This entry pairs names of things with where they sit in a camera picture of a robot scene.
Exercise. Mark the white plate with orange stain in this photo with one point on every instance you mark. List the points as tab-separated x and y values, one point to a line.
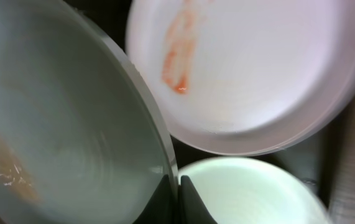
238	77

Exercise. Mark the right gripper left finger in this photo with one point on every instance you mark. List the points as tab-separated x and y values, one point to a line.
160	209

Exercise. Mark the pale green plate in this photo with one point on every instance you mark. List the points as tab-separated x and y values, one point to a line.
244	190

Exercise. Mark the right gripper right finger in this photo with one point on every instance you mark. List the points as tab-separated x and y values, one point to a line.
191	207

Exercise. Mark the grey plate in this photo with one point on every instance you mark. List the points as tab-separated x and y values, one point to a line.
81	137

